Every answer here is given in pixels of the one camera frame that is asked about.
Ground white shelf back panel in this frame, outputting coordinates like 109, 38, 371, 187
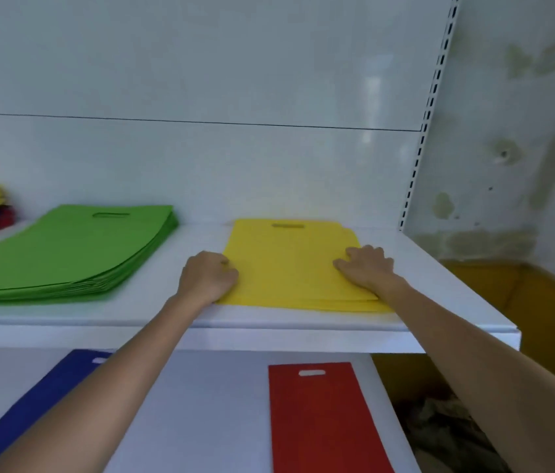
0, 0, 455, 227

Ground yellow cardboard box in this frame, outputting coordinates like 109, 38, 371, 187
371, 260, 555, 404

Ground person's right hand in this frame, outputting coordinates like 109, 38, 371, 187
332, 245, 407, 298

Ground red bag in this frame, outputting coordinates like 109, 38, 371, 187
268, 362, 395, 473

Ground stack of green bags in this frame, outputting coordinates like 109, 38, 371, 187
0, 205, 180, 305

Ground white shelf board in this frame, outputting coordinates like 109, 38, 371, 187
0, 220, 522, 354
0, 349, 422, 473

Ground person's right forearm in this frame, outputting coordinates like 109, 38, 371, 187
379, 275, 555, 473

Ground white slotted shelf upright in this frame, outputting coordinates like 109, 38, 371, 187
397, 0, 461, 232

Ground person's left forearm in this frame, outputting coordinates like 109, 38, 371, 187
0, 289, 214, 473

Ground person's left hand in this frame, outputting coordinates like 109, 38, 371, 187
177, 251, 240, 307

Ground crumpled packing material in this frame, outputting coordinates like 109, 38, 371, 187
395, 396, 510, 473

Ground blue bag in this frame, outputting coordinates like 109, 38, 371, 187
0, 349, 114, 470

